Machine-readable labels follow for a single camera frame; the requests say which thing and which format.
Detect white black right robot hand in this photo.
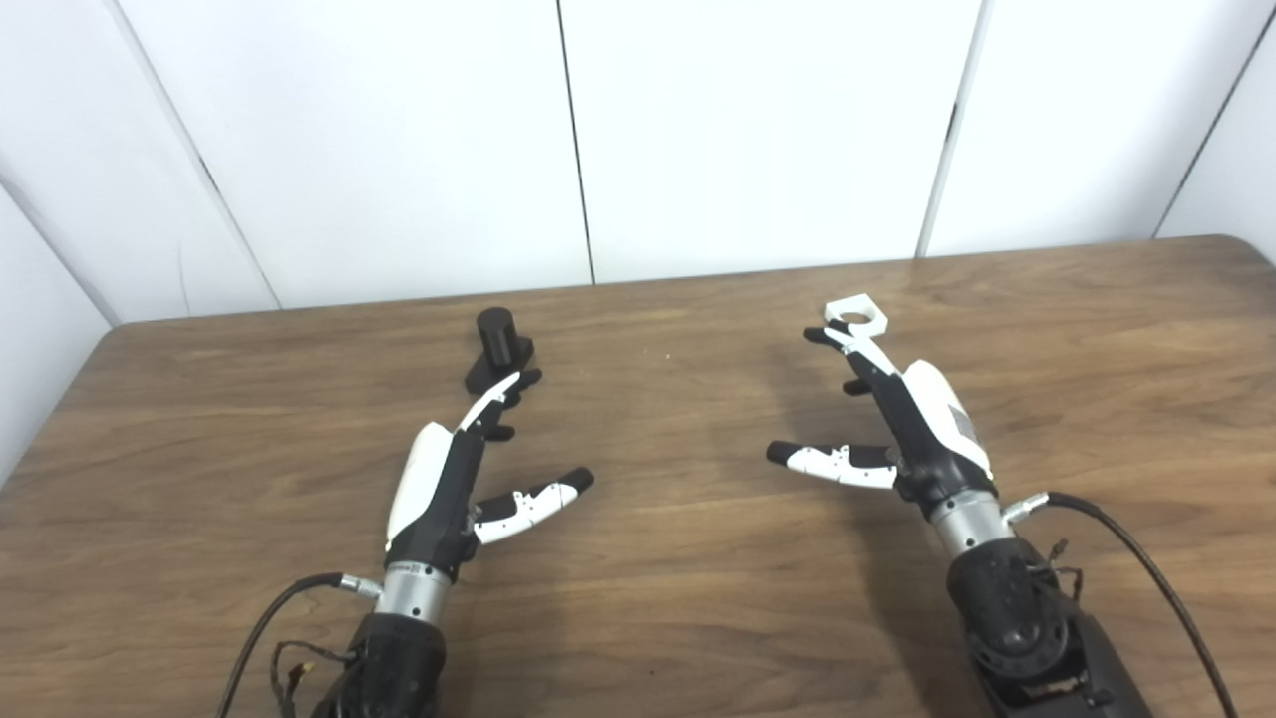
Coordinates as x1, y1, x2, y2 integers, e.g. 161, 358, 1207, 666
766, 321, 998, 520

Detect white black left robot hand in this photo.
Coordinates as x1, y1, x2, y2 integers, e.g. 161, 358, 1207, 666
384, 369, 595, 584

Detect white square piece with hole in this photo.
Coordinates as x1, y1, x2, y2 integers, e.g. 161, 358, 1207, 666
824, 294, 888, 338

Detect black peg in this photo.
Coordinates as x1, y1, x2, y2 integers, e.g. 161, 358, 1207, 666
464, 307, 536, 396

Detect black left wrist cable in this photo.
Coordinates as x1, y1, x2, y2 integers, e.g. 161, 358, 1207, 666
215, 570, 384, 718

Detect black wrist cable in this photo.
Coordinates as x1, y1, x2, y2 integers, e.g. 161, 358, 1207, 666
215, 570, 384, 718
1002, 491, 1239, 718

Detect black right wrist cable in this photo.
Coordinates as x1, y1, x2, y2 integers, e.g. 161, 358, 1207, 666
1002, 491, 1239, 718

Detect thin right arm wires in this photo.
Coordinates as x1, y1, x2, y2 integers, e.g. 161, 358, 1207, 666
1035, 537, 1085, 601

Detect thin arm wires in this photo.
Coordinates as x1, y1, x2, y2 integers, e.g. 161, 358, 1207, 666
1035, 537, 1085, 601
269, 639, 357, 718

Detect thin left arm wires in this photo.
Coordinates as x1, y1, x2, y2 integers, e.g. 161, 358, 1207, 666
269, 639, 357, 718

